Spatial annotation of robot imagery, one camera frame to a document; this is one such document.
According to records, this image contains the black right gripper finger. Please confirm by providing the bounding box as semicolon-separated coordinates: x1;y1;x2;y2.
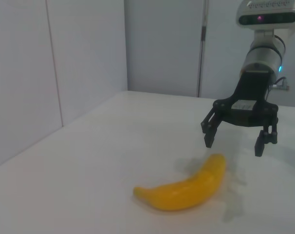
200;107;224;149
254;118;278;157

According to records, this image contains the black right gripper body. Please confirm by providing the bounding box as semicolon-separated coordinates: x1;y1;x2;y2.
212;70;278;128

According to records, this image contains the yellow banana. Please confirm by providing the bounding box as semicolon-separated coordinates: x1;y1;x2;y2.
132;153;226;212

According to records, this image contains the thin dark vertical pole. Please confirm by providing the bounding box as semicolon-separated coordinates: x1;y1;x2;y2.
198;0;209;97

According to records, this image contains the right arm cable with plug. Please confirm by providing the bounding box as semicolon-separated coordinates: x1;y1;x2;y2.
268;77;291;93

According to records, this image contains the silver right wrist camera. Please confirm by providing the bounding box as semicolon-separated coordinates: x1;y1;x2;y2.
236;0;295;31

